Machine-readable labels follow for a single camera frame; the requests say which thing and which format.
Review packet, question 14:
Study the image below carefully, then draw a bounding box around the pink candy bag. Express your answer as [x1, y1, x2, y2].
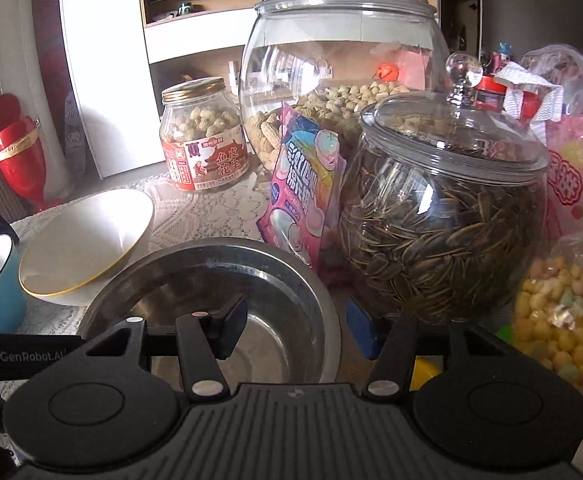
[256, 101, 348, 272]

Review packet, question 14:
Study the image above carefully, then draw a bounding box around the small gold-lidded peanut jar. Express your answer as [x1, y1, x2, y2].
[160, 76, 250, 195]

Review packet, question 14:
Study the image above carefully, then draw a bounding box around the pink clear plastic bag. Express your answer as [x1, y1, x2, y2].
[494, 44, 583, 242]

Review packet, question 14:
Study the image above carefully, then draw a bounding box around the white bowl with gold rim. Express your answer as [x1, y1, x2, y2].
[18, 188, 155, 307]

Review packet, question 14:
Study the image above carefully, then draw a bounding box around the bag of yellow candy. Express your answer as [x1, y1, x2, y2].
[496, 232, 583, 402]

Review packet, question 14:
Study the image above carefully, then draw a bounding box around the glass jar of sunflower seeds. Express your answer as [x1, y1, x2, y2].
[339, 52, 553, 327]

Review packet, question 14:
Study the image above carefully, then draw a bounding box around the large glass jar of peanuts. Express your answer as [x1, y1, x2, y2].
[238, 0, 445, 177]

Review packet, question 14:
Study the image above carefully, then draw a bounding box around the small colourful figurine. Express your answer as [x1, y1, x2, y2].
[490, 41, 516, 75]

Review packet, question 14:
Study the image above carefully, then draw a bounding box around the stainless steel bowl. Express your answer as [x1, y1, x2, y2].
[76, 237, 346, 395]

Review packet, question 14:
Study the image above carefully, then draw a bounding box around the white lace tablecloth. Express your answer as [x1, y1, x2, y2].
[0, 169, 372, 403]

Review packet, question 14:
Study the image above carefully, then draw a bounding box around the red-lidded container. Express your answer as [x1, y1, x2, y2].
[473, 72, 513, 112]

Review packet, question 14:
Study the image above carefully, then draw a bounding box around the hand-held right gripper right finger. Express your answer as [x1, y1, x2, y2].
[346, 299, 509, 397]

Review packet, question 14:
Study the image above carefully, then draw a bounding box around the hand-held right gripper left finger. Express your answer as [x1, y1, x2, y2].
[84, 294, 250, 397]

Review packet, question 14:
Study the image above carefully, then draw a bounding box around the red vase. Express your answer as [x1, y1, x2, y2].
[0, 93, 48, 214]

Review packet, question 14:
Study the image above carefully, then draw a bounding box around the white cabinet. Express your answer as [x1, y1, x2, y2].
[56, 0, 478, 181]

